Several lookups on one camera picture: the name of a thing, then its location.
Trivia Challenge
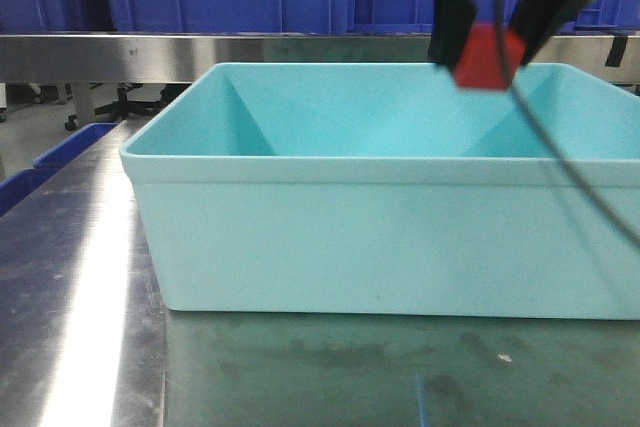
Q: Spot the red cube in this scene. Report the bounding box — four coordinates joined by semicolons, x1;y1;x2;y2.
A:
452;24;526;91

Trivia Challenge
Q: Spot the blue ribbed crate far right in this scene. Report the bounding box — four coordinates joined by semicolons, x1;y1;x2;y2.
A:
574;0;639;30

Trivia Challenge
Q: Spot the black tape strip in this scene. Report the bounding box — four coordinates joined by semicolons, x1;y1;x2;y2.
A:
604;34;629;68

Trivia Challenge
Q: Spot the light teal plastic bin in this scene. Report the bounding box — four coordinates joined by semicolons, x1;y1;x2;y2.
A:
120;63;639;320

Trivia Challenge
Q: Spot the black office chair base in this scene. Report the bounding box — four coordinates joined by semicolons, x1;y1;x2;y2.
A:
94;87;165;122

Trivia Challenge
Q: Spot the blue bin rim lower left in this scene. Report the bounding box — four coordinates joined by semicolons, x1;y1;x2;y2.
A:
1;122;117;216

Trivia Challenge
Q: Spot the black cable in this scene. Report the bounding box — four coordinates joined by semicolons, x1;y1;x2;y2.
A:
493;0;640;243

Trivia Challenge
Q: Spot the stainless steel shelf rail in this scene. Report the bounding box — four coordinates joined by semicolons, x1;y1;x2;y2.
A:
0;32;640;86

